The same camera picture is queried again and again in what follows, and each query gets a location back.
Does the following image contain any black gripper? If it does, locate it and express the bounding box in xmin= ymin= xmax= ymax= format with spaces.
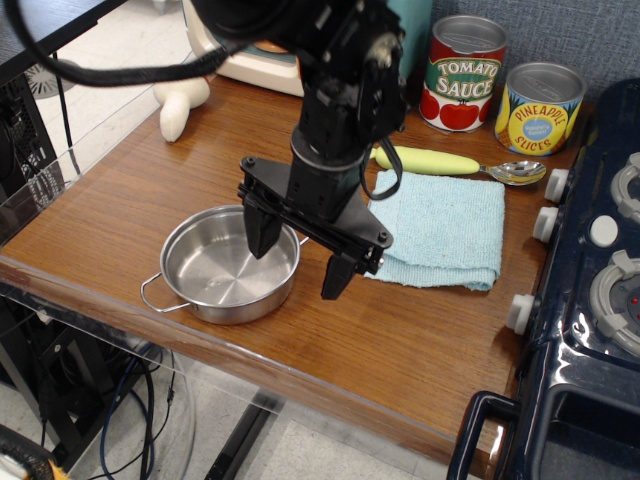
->
xmin=239 ymin=129 xmax=392 ymax=300

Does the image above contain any stainless steel pan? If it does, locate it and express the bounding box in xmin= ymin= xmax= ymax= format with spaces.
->
xmin=140 ymin=205 xmax=306 ymax=325

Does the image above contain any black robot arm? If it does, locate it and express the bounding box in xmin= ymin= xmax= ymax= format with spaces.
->
xmin=194 ymin=1 xmax=408 ymax=300

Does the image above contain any light blue folded cloth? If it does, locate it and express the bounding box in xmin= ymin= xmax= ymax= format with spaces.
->
xmin=368 ymin=172 xmax=505 ymax=291

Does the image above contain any teal toy microwave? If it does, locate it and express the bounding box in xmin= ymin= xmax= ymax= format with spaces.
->
xmin=182 ymin=0 xmax=432 ymax=97

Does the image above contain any plush mushroom toy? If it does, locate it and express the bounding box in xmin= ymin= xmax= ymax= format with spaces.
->
xmin=153 ymin=77 xmax=210 ymax=143

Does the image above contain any tomato sauce can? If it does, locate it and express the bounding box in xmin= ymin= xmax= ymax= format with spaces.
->
xmin=419 ymin=15 xmax=508 ymax=132

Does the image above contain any pineapple slices can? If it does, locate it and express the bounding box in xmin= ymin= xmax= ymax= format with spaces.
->
xmin=494 ymin=62 xmax=587 ymax=157

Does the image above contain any round floor drain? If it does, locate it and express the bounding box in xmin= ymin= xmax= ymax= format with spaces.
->
xmin=24 ymin=64 xmax=75 ymax=100

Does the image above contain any dark blue toy stove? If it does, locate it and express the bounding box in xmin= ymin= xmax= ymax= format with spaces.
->
xmin=447 ymin=79 xmax=639 ymax=479

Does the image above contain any floor cables bundle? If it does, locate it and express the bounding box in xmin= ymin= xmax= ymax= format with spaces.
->
xmin=39 ymin=344 xmax=196 ymax=480

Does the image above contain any spoon with green handle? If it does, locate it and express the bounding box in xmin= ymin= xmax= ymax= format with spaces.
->
xmin=395 ymin=147 xmax=547 ymax=186

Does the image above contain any black table frame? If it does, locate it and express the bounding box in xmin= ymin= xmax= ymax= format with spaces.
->
xmin=1 ymin=61 xmax=154 ymax=467

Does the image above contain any black braided cable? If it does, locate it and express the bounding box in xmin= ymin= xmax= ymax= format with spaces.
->
xmin=2 ymin=0 xmax=241 ymax=89

